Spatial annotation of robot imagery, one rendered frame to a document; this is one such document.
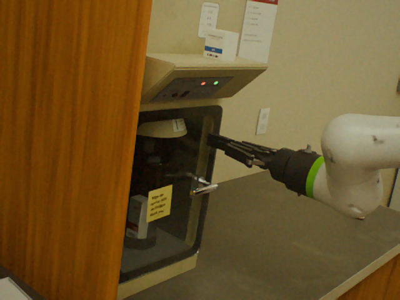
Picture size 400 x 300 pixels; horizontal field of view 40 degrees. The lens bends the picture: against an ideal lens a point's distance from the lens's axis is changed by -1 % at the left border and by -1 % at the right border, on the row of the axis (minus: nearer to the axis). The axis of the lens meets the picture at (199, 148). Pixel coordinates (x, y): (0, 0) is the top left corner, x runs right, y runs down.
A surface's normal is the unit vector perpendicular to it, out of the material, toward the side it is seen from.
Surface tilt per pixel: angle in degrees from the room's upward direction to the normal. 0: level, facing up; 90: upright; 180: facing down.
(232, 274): 0
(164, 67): 90
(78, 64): 90
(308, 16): 90
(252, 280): 0
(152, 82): 90
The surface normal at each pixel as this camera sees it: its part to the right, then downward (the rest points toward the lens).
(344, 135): -0.40, -0.18
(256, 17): 0.75, 0.29
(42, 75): -0.64, 0.11
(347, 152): -0.39, 0.31
